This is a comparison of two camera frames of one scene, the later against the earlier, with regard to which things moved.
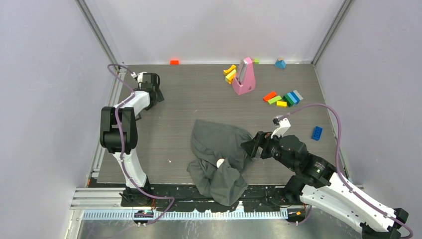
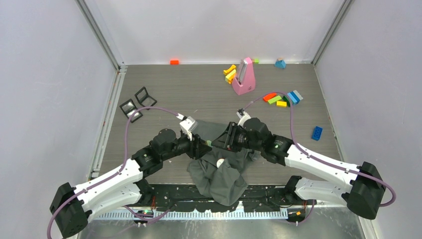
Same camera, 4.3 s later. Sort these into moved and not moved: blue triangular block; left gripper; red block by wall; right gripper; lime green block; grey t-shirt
Moved: left gripper; right gripper
Not moved: grey t-shirt; lime green block; blue triangular block; red block by wall
